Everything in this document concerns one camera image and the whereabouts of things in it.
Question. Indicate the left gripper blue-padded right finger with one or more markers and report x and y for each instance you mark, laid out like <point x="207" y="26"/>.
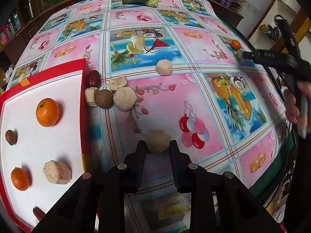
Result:
<point x="182" y="174"/>

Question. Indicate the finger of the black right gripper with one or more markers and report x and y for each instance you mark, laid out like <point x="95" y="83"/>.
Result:
<point x="248" y="55"/>

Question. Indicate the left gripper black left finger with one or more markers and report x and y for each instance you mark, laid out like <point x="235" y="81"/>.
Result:
<point x="135" y="166"/>

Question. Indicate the orange tangerine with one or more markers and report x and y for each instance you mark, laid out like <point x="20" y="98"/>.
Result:
<point x="235" y="45"/>

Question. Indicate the beige sugarcane chunk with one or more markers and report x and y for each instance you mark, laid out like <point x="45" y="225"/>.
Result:
<point x="158" y="141"/>
<point x="57" y="173"/>

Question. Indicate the person's right hand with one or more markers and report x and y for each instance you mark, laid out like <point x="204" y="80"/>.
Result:
<point x="292" y="112"/>

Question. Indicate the beige octagonal chunk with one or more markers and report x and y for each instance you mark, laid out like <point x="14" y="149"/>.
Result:
<point x="124" y="99"/>

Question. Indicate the brown round fruit on cloth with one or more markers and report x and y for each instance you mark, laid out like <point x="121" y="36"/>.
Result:
<point x="104" y="98"/>

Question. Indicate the beige sugarcane chunk on tray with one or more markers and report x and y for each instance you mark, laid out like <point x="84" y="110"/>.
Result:
<point x="57" y="173"/>

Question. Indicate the beige chunk behind brown fruit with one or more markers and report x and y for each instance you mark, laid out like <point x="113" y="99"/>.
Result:
<point x="116" y="83"/>

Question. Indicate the beige chunk far on cloth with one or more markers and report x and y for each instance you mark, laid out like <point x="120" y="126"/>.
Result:
<point x="164" y="67"/>

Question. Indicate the beige chunk beside tray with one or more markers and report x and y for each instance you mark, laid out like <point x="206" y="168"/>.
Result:
<point x="89" y="95"/>

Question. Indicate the colourful fruit-print tablecloth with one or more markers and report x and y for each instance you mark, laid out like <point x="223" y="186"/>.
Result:
<point x="223" y="111"/>

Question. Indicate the red-rimmed white tray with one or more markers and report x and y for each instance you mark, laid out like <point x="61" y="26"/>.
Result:
<point x="67" y="141"/>

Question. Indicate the dark red date by tray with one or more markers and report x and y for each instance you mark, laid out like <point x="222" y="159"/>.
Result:
<point x="93" y="79"/>

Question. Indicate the orange tangerine upper tray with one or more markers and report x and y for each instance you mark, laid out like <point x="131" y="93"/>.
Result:
<point x="47" y="112"/>

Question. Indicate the orange tangerine tray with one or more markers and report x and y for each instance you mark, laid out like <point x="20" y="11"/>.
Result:
<point x="20" y="179"/>
<point x="47" y="112"/>

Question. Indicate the dark red date on tray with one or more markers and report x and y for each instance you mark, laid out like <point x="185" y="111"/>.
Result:
<point x="38" y="213"/>

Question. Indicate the orange tangerine lower tray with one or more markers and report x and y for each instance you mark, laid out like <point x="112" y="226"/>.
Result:
<point x="20" y="179"/>

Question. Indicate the brown round fruit on tray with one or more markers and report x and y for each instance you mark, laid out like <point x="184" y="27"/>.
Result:
<point x="11" y="137"/>

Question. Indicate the dark wooden side cabinet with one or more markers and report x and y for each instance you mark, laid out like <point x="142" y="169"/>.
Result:
<point x="16" y="16"/>

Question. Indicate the wooden wall shelf unit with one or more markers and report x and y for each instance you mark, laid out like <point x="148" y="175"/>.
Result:
<point x="267" y="34"/>

